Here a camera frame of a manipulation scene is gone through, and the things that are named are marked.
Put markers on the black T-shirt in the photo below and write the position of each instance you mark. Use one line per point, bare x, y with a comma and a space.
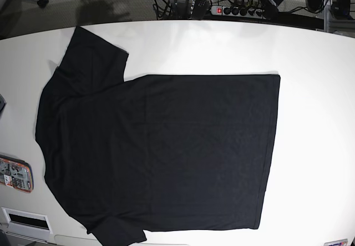
158, 153

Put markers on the red white box corner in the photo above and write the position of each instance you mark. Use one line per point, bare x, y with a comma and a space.
342, 242

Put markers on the black office chair caster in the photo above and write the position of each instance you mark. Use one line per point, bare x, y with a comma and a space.
42, 3

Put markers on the orange clear parts case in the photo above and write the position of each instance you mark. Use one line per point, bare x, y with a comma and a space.
16, 173

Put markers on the white table cable grommet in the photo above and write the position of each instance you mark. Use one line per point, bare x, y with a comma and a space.
21, 219

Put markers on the white power strip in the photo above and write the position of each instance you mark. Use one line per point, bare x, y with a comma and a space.
237, 12

